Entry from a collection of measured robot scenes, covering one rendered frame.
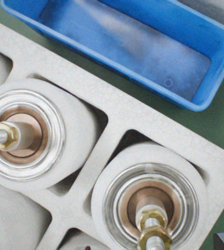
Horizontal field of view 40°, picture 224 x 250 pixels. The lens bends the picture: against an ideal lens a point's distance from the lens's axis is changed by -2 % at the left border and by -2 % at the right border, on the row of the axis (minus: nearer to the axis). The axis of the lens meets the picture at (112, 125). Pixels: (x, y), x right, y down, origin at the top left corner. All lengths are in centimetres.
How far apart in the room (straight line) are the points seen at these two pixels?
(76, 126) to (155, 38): 29
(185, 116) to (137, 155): 26
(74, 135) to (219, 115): 31
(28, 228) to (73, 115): 13
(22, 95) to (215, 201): 21
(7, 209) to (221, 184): 21
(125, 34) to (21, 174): 32
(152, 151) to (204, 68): 28
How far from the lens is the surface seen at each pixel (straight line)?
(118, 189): 25
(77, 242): 36
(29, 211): 34
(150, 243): 17
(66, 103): 26
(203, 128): 51
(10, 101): 27
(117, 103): 32
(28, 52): 35
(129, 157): 25
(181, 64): 51
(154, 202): 23
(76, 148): 26
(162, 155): 25
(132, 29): 52
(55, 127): 25
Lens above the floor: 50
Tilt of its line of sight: 85 degrees down
